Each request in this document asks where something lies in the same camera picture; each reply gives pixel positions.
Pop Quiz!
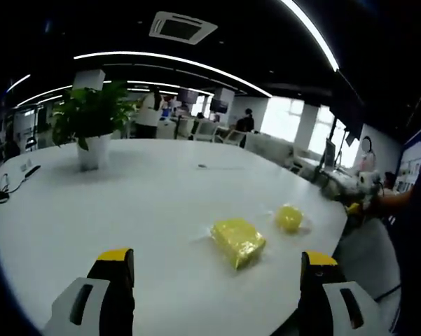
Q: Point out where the person's dark clothing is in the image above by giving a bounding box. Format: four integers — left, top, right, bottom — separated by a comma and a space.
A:
385, 122, 421, 336

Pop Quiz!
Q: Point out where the black cable on table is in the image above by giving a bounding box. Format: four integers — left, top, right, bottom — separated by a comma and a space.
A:
0, 172, 29, 204

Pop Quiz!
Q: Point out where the straight ceiling light strip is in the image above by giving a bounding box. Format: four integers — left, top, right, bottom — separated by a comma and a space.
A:
281, 0, 340, 72

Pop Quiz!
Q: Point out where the white mesh office chair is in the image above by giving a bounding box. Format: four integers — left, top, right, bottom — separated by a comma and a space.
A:
191, 120, 221, 141

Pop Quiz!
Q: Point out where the long curved ceiling light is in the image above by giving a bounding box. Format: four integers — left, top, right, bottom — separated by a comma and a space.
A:
73, 51, 273, 98

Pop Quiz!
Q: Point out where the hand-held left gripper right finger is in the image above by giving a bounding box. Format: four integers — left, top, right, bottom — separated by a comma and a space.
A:
296, 250, 385, 336

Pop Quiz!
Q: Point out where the wall poster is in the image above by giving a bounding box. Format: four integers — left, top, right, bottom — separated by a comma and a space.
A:
398, 122, 421, 193

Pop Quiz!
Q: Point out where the ceiling air vent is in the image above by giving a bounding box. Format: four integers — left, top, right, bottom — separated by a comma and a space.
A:
148, 10, 219, 46

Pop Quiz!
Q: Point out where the potted green plant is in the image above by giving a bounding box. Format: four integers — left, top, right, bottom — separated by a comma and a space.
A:
51, 80, 138, 173

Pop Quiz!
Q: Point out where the thin black cable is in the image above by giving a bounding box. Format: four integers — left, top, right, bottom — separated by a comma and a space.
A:
373, 283, 403, 302

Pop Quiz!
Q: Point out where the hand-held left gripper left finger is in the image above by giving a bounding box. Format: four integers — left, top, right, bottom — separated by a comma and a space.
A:
41, 247, 137, 336

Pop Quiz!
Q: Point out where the dark display screen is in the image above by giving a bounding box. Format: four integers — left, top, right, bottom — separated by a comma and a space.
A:
209, 98, 229, 114

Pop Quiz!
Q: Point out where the round yellow silicone block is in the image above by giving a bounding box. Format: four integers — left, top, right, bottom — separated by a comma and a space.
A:
265, 203, 315, 236

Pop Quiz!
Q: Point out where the black tripod stand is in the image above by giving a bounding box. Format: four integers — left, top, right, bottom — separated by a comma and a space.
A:
317, 69, 364, 178

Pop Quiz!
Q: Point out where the rectangular yellow silicone block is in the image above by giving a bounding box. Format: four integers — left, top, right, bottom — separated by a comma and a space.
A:
205, 216, 268, 273

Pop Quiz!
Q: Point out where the slim black device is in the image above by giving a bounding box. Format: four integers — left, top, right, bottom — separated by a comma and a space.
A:
23, 164, 43, 179

